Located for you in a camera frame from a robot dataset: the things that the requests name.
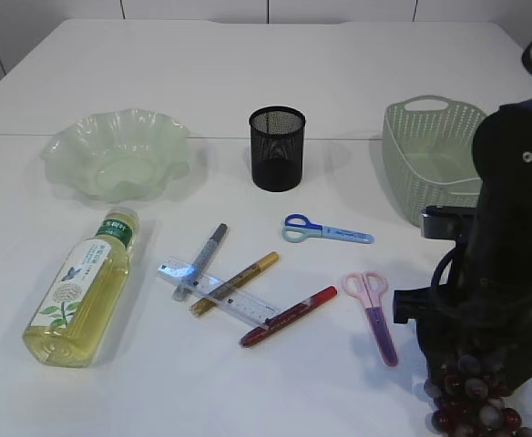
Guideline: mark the pale green wavy glass plate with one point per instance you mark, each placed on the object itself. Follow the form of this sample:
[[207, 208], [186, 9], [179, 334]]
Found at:
[[129, 154]]

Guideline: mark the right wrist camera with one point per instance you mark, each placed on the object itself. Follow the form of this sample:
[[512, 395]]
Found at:
[[446, 222]]

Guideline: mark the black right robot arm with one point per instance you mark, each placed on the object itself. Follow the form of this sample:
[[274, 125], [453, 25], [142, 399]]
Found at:
[[479, 300]]

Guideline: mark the clear plastic ruler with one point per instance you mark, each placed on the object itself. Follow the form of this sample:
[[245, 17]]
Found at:
[[238, 304]]

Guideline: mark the purple artificial grape bunch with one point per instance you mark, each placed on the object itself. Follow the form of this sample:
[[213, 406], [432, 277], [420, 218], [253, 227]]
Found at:
[[469, 391]]

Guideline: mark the gold marker pen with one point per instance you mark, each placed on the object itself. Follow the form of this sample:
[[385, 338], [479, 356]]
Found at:
[[204, 305]]

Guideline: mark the silver marker pen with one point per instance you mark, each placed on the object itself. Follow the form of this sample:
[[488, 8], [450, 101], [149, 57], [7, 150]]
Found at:
[[200, 263]]

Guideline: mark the red marker pen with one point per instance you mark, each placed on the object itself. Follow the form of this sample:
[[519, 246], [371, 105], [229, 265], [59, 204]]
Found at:
[[288, 317]]

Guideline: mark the pale green woven basket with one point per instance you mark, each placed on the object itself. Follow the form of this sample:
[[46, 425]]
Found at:
[[427, 153]]

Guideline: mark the blue scissors with cover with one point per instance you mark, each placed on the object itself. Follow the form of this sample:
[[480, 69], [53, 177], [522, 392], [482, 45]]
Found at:
[[297, 228]]

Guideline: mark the black mesh pen holder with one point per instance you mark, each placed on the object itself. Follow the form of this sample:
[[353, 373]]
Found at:
[[277, 138]]

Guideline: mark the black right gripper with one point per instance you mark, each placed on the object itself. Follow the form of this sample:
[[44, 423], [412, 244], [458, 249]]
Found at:
[[506, 347]]

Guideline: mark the yellow tea bottle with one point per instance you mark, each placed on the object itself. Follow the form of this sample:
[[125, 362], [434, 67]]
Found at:
[[72, 318]]

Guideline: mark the pink scissors with purple cover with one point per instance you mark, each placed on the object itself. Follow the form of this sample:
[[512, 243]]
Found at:
[[368, 287]]

